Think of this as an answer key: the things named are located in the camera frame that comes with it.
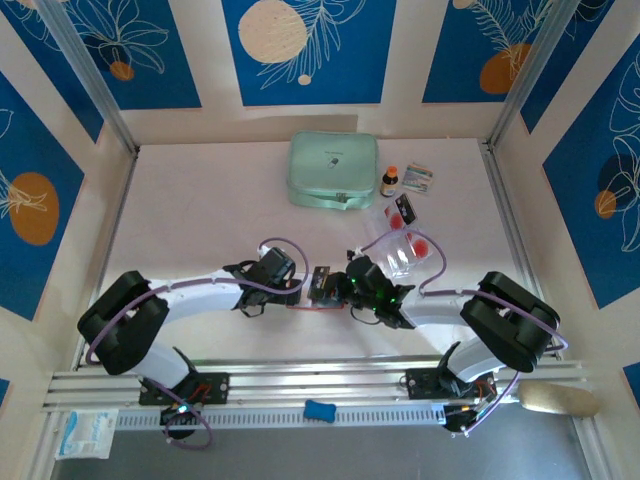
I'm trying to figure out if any orange card holder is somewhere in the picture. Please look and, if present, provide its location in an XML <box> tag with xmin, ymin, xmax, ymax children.
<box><xmin>285</xmin><ymin>292</ymin><xmax>349</xmax><ymax>312</ymax></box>

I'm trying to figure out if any white card with red circles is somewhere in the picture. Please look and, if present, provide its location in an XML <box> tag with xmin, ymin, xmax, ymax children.
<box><xmin>382</xmin><ymin>209</ymin><xmax>409</xmax><ymax>232</ymax></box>
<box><xmin>399</xmin><ymin>234</ymin><xmax>434</xmax><ymax>259</ymax></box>

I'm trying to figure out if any small brown medicine bottle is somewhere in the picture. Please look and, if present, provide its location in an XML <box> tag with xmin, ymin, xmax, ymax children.
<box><xmin>379</xmin><ymin>166</ymin><xmax>400</xmax><ymax>198</ymax></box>

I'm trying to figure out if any blue bone-shaped sponge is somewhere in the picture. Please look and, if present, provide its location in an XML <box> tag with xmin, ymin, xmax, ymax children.
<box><xmin>303</xmin><ymin>399</ymin><xmax>337</xmax><ymax>421</ymax></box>

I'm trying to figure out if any mint green zip pouch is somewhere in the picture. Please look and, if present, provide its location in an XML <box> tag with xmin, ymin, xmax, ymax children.
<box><xmin>285</xmin><ymin>130</ymin><xmax>377</xmax><ymax>211</ymax></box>

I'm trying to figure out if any small printed sachet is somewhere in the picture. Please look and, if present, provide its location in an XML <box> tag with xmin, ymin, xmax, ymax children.
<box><xmin>402</xmin><ymin>161</ymin><xmax>435</xmax><ymax>195</ymax></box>

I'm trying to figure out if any white gauze packet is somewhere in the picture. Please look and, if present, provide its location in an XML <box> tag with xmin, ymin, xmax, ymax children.
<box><xmin>54</xmin><ymin>408</ymin><xmax>120</xmax><ymax>460</ymax></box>

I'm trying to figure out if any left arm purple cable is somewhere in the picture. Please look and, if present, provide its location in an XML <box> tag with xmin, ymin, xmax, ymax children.
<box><xmin>85</xmin><ymin>237</ymin><xmax>309</xmax><ymax>451</ymax></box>

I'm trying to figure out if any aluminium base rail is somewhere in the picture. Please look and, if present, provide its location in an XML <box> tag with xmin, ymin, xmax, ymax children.
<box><xmin>42</xmin><ymin>355</ymin><xmax>586</xmax><ymax>409</ymax></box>

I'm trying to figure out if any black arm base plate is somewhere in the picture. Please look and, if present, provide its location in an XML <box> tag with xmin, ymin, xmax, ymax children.
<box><xmin>138</xmin><ymin>372</ymin><xmax>231</xmax><ymax>407</ymax></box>
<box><xmin>405</xmin><ymin>367</ymin><xmax>496</xmax><ymax>401</ymax></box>

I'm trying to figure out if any slotted grey cable duct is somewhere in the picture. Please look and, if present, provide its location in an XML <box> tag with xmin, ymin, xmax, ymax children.
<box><xmin>113</xmin><ymin>403</ymin><xmax>447</xmax><ymax>430</ymax></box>

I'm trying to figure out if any aluminium table side rail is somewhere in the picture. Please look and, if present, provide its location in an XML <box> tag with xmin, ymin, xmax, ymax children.
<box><xmin>480</xmin><ymin>142</ymin><xmax>561</xmax><ymax>361</ymax></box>
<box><xmin>74</xmin><ymin>147</ymin><xmax>141</xmax><ymax>371</ymax></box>

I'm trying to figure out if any black circuit board with wires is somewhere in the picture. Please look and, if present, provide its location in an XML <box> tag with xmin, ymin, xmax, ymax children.
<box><xmin>442</xmin><ymin>403</ymin><xmax>482</xmax><ymax>440</ymax></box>
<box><xmin>158</xmin><ymin>403</ymin><xmax>202</xmax><ymax>442</ymax></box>

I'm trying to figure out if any aluminium frame post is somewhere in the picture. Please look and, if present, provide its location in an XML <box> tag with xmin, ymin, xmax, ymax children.
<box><xmin>483</xmin><ymin>0</ymin><xmax>586</xmax><ymax>151</ymax></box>
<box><xmin>35</xmin><ymin>0</ymin><xmax>140</xmax><ymax>154</ymax></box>

